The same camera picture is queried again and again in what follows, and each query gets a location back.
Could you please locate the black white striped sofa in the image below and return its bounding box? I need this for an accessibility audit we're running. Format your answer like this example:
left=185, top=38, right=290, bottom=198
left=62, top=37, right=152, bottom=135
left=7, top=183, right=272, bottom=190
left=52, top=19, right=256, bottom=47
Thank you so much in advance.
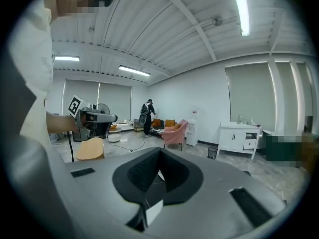
left=149, top=119, right=181, bottom=138

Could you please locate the wide grey window blind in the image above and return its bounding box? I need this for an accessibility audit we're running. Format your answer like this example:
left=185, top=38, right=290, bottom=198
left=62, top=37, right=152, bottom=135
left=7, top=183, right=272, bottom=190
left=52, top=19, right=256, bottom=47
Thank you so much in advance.
left=225, top=62, right=276, bottom=131

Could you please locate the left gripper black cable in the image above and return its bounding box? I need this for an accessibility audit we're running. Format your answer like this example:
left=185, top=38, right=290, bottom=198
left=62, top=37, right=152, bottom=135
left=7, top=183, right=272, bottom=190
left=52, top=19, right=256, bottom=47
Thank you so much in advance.
left=66, top=130, right=75, bottom=163

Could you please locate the narrow grey window blind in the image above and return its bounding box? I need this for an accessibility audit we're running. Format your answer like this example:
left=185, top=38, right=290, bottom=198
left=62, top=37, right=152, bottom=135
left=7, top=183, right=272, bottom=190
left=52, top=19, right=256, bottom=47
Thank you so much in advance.
left=275, top=61, right=300, bottom=131

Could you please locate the pink chair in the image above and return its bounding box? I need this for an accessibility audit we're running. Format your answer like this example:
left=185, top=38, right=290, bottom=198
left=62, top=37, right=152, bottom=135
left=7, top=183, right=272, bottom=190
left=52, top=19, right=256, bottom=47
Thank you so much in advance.
left=161, top=119, right=189, bottom=151

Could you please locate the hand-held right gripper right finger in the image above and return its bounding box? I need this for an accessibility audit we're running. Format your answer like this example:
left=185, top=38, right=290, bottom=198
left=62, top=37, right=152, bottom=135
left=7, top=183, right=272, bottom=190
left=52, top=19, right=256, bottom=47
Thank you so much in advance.
left=146, top=147, right=287, bottom=239

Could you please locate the white vanity cabinet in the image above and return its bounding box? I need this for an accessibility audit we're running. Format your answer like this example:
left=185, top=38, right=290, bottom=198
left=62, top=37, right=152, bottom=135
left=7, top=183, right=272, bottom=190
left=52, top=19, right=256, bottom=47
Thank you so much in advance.
left=216, top=121, right=262, bottom=161

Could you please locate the long ceiling tube light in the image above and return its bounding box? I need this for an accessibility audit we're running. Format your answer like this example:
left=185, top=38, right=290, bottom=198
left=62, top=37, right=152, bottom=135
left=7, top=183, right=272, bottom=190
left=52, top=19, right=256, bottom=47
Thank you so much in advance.
left=229, top=0, right=251, bottom=37

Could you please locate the person's left forearm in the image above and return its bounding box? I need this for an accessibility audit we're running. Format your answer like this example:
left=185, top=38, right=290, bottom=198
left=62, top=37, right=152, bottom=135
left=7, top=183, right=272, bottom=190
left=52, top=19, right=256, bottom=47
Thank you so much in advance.
left=46, top=112, right=78, bottom=134

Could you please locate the person's cream t-shirt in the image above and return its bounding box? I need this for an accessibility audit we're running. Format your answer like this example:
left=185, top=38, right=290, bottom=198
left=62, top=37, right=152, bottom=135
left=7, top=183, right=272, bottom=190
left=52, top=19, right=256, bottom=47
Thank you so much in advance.
left=7, top=0, right=54, bottom=146

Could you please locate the white water dispenser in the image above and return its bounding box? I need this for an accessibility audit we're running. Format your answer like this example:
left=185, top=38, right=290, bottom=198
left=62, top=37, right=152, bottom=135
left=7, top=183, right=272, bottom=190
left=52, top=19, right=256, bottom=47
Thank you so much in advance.
left=186, top=105, right=201, bottom=147

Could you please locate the black standing fan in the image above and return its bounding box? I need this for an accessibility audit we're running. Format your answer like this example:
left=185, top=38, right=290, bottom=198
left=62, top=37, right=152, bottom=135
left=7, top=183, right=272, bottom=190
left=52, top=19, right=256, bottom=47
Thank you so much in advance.
left=96, top=103, right=112, bottom=117

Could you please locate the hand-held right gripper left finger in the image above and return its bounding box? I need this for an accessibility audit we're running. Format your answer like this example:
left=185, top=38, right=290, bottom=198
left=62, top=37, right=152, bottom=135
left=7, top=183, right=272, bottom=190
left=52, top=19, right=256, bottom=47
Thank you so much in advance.
left=66, top=147, right=160, bottom=239

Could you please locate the black wire rack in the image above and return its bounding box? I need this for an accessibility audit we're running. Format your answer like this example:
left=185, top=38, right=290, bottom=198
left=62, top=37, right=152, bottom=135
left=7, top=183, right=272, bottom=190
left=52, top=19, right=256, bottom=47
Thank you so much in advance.
left=133, top=118, right=145, bottom=133

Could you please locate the wooden stool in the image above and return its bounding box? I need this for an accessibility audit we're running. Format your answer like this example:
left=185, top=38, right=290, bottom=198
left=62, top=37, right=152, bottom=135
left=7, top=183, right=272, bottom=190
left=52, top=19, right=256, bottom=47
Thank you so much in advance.
left=75, top=137, right=105, bottom=161

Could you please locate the black mesh trash bin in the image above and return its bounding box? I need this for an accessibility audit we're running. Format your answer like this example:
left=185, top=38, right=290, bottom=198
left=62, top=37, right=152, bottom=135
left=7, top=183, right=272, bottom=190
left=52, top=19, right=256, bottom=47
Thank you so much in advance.
left=207, top=146, right=218, bottom=160

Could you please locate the round white coffee table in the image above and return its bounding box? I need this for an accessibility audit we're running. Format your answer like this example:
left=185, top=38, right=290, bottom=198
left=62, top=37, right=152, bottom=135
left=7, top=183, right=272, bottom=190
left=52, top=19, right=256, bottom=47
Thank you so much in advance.
left=107, top=127, right=123, bottom=143

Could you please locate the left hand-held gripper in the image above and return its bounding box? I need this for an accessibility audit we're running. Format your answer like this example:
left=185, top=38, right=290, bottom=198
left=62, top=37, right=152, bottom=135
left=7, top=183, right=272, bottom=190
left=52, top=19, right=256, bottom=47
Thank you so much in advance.
left=66, top=95, right=118, bottom=137

